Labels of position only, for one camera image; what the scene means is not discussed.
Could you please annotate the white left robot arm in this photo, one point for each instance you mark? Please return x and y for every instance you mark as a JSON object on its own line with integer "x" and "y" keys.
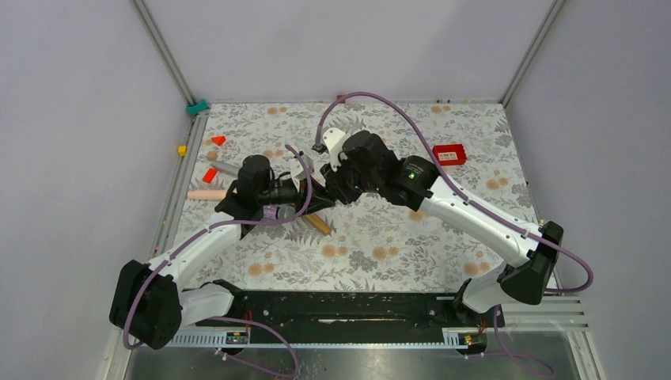
{"x": 151, "y": 302}

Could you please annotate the teal curved block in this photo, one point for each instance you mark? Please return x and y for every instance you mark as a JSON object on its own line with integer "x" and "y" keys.
{"x": 195, "y": 109}

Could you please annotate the red triangular block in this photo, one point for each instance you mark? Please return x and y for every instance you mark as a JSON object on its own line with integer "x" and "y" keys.
{"x": 218, "y": 140}

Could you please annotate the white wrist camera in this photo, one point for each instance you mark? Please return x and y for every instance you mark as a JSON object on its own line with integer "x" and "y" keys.
{"x": 333, "y": 140}
{"x": 300, "y": 169}

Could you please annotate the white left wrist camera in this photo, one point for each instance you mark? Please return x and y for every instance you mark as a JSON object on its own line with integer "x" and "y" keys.
{"x": 300, "y": 169}

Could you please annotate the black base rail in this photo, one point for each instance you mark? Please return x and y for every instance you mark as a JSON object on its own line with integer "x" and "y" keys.
{"x": 336, "y": 317}

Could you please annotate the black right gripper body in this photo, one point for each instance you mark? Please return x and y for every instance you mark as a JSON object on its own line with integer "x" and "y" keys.
{"x": 346, "y": 181}

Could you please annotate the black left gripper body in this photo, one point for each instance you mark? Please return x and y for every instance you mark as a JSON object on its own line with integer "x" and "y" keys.
{"x": 286, "y": 191}

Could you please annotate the purple glitter microphone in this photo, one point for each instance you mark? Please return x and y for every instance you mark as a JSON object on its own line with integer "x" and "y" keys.
{"x": 278, "y": 212}

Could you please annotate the red box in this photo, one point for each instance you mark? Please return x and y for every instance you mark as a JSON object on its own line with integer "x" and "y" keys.
{"x": 450, "y": 154}

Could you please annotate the silver microphone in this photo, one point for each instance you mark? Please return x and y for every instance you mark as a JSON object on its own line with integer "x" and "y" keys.
{"x": 226, "y": 168}

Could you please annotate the pink microphone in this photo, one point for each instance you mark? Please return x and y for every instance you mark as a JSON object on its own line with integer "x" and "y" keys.
{"x": 207, "y": 195}

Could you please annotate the gold microphone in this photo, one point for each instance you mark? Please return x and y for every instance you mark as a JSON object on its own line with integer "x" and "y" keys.
{"x": 318, "y": 223}

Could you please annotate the red rectangular block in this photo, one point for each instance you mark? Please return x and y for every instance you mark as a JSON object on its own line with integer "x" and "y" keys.
{"x": 209, "y": 175}

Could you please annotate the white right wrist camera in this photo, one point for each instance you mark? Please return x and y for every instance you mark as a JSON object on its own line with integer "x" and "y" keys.
{"x": 333, "y": 140}

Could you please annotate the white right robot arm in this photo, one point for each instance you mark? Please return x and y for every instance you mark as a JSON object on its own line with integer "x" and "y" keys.
{"x": 362, "y": 163}

